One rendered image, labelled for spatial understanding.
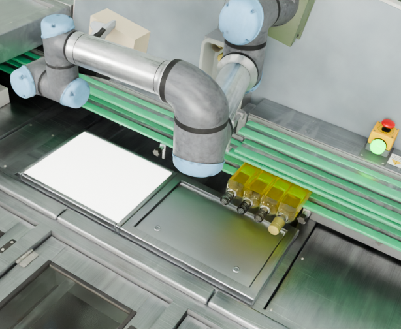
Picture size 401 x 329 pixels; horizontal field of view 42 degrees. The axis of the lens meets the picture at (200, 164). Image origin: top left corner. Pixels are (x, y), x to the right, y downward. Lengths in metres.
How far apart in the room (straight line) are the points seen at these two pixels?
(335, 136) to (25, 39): 1.15
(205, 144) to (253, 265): 0.61
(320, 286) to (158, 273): 0.49
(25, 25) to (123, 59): 0.94
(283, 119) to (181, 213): 0.45
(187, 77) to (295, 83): 0.74
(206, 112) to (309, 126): 0.71
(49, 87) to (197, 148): 0.43
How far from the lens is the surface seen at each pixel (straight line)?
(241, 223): 1.72
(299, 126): 1.71
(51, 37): 1.27
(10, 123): 2.17
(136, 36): 1.54
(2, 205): 1.83
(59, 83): 1.32
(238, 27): 1.41
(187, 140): 1.10
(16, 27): 2.02
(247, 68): 1.42
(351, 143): 1.70
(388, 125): 1.66
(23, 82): 1.37
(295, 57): 1.72
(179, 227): 1.68
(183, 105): 1.07
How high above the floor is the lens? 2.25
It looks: 45 degrees down
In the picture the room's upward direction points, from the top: 134 degrees counter-clockwise
